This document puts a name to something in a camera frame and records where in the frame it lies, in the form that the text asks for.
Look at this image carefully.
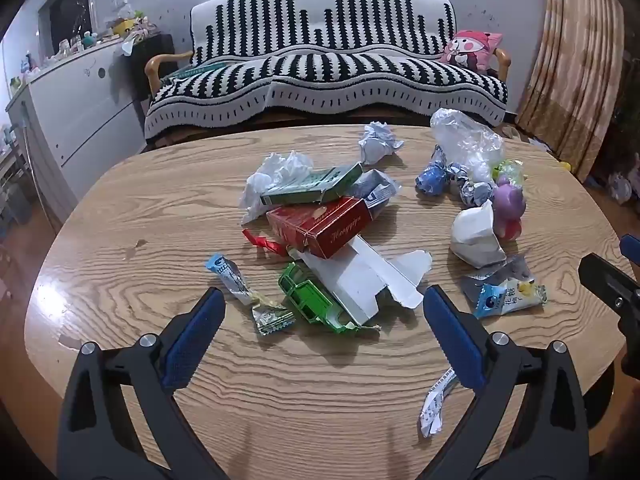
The blue white crumpled foil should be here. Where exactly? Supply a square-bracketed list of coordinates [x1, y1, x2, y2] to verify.
[447, 162, 496, 209]

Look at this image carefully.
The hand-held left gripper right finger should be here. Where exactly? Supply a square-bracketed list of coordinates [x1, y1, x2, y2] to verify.
[424, 285, 593, 480]

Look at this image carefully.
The pile of small toys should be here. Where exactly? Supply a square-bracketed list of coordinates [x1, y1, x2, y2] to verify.
[105, 0, 151, 43]

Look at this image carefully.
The dark wall screen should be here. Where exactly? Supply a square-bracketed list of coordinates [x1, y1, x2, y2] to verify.
[39, 0, 92, 53]

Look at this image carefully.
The blue white candy wrapper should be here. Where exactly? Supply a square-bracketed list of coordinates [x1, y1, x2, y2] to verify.
[206, 253, 253, 306]

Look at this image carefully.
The crumpled white paper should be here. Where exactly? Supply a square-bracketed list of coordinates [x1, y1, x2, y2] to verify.
[357, 121, 405, 166]

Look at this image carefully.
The green flattened carton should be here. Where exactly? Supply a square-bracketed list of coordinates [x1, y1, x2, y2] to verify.
[278, 261, 381, 336]

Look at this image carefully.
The crushed white paper cup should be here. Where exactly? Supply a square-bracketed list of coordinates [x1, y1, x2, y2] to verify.
[450, 200, 507, 267]

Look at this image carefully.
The clear plastic bag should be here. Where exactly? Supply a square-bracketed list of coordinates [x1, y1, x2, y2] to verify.
[430, 108, 506, 183]

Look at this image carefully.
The white tissue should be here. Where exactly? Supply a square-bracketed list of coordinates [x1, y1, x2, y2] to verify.
[239, 151, 315, 226]

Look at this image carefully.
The beige checked curtain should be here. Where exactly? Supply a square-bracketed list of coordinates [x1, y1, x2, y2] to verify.
[515, 0, 626, 181]

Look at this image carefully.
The white strip wrapper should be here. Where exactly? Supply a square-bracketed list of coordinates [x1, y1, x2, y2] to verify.
[419, 367, 458, 438]

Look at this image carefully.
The purple toy figure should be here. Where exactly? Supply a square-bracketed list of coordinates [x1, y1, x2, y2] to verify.
[492, 175, 527, 241]

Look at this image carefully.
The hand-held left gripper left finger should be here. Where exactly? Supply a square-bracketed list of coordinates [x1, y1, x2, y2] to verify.
[57, 287, 227, 480]

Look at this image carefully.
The striped black-white sofa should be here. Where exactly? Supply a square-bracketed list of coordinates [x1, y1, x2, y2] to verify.
[145, 0, 508, 141]

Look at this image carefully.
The red box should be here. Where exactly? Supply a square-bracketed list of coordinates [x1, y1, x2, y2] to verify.
[266, 197, 373, 259]

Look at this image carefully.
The row of small ornaments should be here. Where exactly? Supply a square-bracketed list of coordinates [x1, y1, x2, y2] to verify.
[10, 30, 101, 92]

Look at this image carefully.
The blue-yellow snack packet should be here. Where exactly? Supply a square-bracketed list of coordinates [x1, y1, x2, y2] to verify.
[460, 252, 533, 306]

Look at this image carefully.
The green box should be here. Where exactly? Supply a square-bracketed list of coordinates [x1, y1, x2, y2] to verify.
[260, 162, 364, 207]

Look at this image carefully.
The white flattened carton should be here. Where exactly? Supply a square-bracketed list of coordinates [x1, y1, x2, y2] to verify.
[295, 235, 433, 326]

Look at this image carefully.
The white cabinet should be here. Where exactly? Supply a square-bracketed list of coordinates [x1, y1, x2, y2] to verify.
[5, 40, 148, 221]

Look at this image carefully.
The red wrapper scrap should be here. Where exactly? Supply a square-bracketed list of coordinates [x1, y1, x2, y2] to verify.
[242, 229, 288, 257]

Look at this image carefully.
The pink cartoon cushion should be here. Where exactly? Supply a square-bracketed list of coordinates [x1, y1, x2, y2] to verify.
[439, 30, 503, 72]

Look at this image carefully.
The dark side table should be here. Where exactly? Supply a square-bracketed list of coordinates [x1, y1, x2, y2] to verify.
[122, 34, 176, 102]

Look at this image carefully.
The green yellow wrapper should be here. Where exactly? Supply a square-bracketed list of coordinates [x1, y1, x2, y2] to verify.
[492, 158, 528, 186]

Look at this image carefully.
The green silver small wrapper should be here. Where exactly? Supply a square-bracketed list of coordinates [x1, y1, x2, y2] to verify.
[250, 292, 297, 336]

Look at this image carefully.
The silver blue wrapper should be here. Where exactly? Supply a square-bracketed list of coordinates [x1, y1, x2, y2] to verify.
[350, 169, 402, 221]

